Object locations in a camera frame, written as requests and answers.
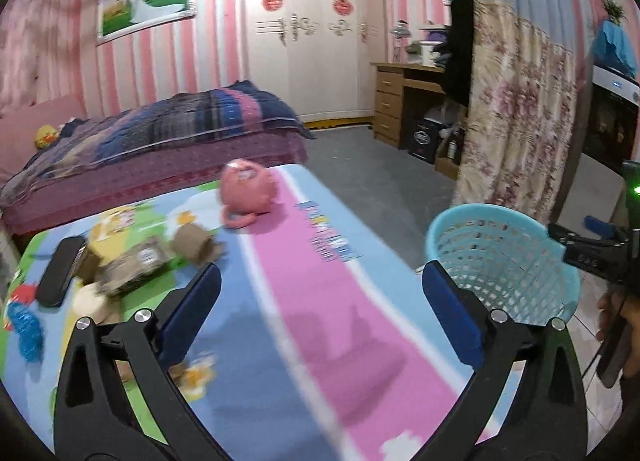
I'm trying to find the small cardboard tube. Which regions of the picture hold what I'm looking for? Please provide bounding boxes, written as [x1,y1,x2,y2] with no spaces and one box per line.
[74,245,102,285]

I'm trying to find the person right hand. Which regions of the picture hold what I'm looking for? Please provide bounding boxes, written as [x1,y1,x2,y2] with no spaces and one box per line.
[597,290,639,389]

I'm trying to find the cyan plastic laundry basket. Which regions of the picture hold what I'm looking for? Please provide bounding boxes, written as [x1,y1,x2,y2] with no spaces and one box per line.
[425,203,582,325]

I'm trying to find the blue crumpled plastic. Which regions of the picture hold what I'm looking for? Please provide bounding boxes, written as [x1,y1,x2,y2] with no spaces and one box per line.
[6,301,44,363]

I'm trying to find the white black water dispenser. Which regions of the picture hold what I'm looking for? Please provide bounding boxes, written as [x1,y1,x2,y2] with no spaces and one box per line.
[558,65,639,239]

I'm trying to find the grey printed snack bag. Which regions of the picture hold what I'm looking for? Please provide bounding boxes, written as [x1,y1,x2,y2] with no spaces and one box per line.
[96,236,175,297]

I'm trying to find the black zip pouch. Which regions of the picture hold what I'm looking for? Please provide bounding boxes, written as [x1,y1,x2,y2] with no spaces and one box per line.
[36,236,87,308]

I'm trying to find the floral curtain right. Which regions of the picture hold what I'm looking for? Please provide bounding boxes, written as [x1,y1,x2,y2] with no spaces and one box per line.
[454,0,578,222]

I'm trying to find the brown cardboard tube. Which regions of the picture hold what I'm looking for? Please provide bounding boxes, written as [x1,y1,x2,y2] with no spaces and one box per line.
[170,222,226,266]

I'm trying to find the blue cloth with plant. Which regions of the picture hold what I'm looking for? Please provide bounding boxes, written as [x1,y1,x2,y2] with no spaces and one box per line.
[593,0,639,80]

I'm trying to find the black box under desk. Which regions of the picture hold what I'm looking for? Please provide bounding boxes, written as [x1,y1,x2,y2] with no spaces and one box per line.
[408,118,447,164]

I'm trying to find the cartoon bird tablecloth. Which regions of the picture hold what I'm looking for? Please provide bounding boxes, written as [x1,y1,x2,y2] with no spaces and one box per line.
[12,165,472,460]

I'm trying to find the black hanging garment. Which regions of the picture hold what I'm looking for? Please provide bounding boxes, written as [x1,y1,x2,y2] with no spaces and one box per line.
[440,0,474,106]

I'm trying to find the pink cartoon mug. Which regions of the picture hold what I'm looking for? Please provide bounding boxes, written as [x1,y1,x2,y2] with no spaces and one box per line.
[219,158,278,229]

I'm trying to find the items on desk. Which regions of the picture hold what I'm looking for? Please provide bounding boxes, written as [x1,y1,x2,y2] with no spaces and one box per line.
[406,23,450,66]

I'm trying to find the bed with plaid quilt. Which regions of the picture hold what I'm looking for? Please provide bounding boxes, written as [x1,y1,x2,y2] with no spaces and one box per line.
[1,80,311,236]

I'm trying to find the wooden desk with drawers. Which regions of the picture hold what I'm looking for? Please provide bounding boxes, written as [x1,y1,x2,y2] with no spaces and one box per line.
[371,62,445,149]

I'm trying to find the yellow duck plush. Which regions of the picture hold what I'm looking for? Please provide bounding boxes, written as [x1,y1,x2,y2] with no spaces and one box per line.
[35,125,60,150]

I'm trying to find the pink bed headboard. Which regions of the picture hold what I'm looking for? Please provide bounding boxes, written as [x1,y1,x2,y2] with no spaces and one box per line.
[0,95,87,184]

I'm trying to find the silver desk lamp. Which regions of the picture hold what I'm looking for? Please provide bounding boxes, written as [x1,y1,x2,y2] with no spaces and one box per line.
[390,19,411,63]

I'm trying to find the pink window curtain left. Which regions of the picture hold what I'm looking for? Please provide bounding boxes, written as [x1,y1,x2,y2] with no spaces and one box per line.
[1,0,79,116]

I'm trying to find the white wardrobe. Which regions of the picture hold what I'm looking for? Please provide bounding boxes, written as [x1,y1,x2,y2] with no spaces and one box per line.
[244,0,386,123]

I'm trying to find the framed wedding photo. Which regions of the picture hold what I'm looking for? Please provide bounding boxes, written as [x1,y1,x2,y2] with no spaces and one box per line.
[96,0,196,45]

